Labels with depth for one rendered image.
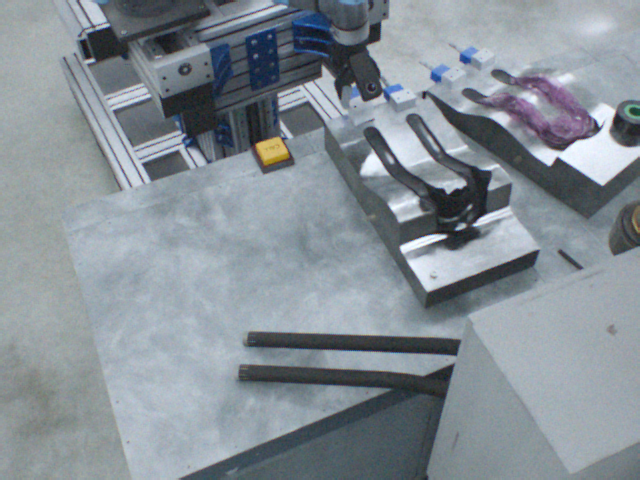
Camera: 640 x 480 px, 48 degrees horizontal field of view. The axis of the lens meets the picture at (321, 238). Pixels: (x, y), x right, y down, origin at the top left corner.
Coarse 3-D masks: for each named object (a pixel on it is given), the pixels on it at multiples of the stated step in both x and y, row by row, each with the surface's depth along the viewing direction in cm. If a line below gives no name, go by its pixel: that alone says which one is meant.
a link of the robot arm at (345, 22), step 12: (324, 0) 133; (336, 0) 132; (348, 0) 131; (360, 0) 132; (324, 12) 136; (336, 12) 135; (348, 12) 134; (360, 12) 135; (336, 24) 138; (348, 24) 137; (360, 24) 138
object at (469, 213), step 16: (368, 128) 163; (416, 128) 163; (384, 144) 160; (432, 144) 160; (384, 160) 158; (448, 160) 156; (400, 176) 154; (416, 176) 151; (464, 176) 146; (480, 176) 146; (416, 192) 143; (432, 192) 145; (464, 192) 143; (480, 192) 148; (432, 208) 142; (448, 208) 145; (464, 208) 149; (480, 208) 147; (448, 224) 144; (464, 224) 143
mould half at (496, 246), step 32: (416, 96) 169; (352, 128) 163; (384, 128) 162; (448, 128) 163; (352, 160) 157; (416, 160) 157; (480, 160) 151; (352, 192) 162; (384, 192) 147; (448, 192) 144; (384, 224) 149; (416, 224) 142; (480, 224) 148; (512, 224) 148; (416, 256) 143; (448, 256) 143; (480, 256) 143; (512, 256) 143; (416, 288) 143; (448, 288) 140
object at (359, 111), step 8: (352, 96) 162; (352, 104) 160; (360, 104) 159; (368, 104) 159; (352, 112) 160; (360, 112) 159; (368, 112) 161; (352, 120) 163; (360, 120) 162; (368, 120) 164
